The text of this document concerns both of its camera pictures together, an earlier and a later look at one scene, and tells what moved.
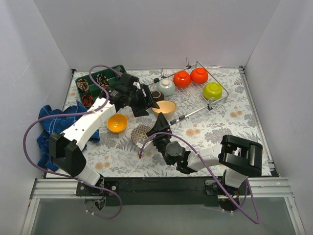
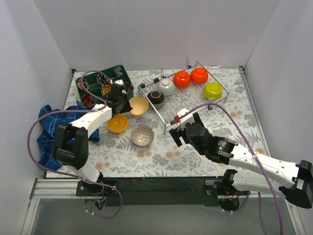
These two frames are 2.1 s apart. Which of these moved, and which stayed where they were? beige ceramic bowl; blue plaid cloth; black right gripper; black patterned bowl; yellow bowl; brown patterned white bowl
Moved: black right gripper; beige ceramic bowl
Stayed: blue plaid cloth; brown patterned white bowl; black patterned bowl; yellow bowl
